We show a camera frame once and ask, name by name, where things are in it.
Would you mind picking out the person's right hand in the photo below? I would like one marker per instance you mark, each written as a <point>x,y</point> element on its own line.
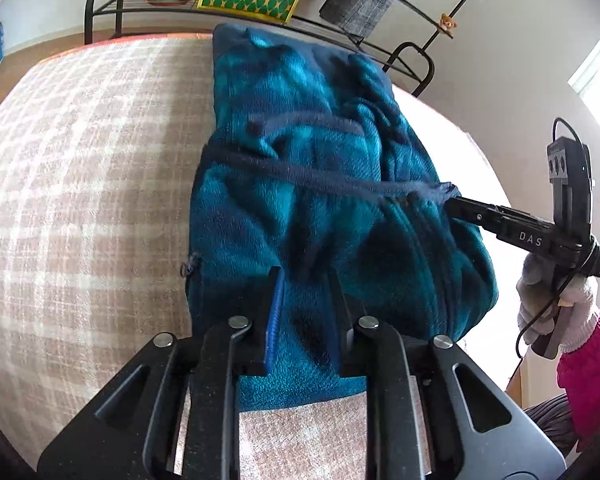
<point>580,305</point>

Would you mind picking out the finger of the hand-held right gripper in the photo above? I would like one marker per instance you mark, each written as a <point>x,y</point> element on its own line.
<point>480,215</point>

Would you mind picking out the teal plaid fleece garment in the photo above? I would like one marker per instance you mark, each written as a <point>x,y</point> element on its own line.
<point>330,150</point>

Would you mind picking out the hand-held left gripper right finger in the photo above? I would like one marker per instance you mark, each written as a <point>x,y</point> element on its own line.
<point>336,330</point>

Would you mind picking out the small teddy bear toy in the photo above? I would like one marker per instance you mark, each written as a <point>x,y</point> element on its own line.
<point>447,24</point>

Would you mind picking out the beige plaid bed blanket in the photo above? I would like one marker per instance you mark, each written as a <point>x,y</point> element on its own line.
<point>80,185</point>

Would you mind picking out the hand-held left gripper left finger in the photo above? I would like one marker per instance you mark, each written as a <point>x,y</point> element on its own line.
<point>275,320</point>

